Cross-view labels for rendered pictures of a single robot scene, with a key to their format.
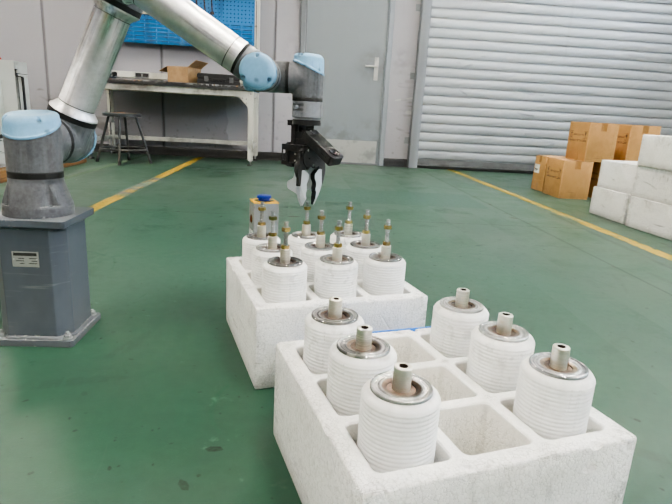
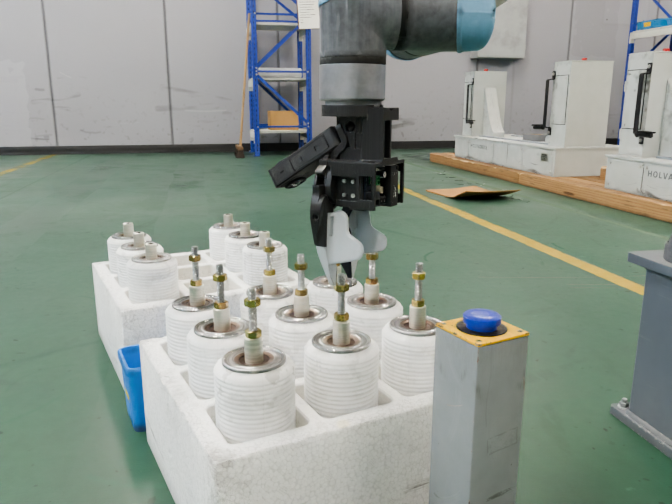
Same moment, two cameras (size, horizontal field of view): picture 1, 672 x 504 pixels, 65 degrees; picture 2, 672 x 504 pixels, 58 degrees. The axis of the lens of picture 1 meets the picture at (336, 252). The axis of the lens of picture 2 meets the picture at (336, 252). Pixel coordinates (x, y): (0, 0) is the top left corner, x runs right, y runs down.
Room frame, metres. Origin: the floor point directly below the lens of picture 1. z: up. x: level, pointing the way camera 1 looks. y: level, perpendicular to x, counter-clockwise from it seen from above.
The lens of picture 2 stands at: (2.07, -0.02, 0.55)
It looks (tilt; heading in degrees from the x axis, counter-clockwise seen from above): 14 degrees down; 172
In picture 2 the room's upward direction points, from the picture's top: straight up
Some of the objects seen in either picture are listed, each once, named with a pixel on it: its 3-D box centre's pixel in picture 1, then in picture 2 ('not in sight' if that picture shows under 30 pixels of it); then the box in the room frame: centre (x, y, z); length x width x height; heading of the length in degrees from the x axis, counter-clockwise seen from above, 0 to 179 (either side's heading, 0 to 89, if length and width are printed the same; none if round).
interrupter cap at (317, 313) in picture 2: (320, 246); (301, 314); (1.24, 0.04, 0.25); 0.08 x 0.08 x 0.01
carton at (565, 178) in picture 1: (567, 178); not in sight; (4.38, -1.86, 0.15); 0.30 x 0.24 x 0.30; 3
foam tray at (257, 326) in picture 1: (317, 309); (303, 416); (1.24, 0.04, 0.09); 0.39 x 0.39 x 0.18; 21
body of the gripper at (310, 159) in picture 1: (303, 144); (357, 158); (1.36, 0.10, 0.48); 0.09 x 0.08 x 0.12; 49
